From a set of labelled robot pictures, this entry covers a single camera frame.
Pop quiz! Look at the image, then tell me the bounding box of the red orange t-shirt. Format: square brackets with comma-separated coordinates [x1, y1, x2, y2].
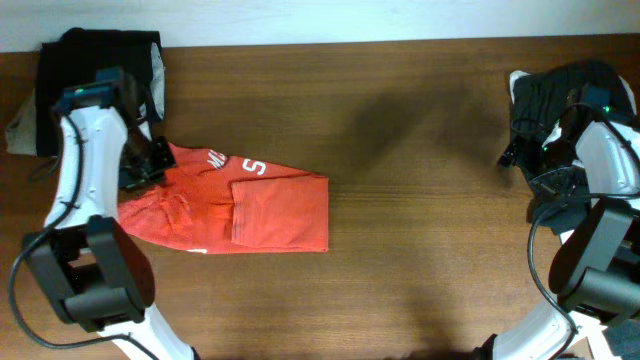
[118, 146, 329, 255]

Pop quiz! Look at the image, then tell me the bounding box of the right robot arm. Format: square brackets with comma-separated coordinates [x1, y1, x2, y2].
[473, 102, 639, 359]

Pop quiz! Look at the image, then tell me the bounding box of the dark grey garment pile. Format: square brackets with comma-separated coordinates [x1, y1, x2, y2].
[509, 60, 639, 235]

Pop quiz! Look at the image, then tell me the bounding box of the folded black garment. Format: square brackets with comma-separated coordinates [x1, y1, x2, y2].
[35, 28, 162, 157]

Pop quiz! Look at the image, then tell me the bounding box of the folded beige garment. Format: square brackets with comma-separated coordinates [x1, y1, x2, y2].
[5, 42, 166, 156]

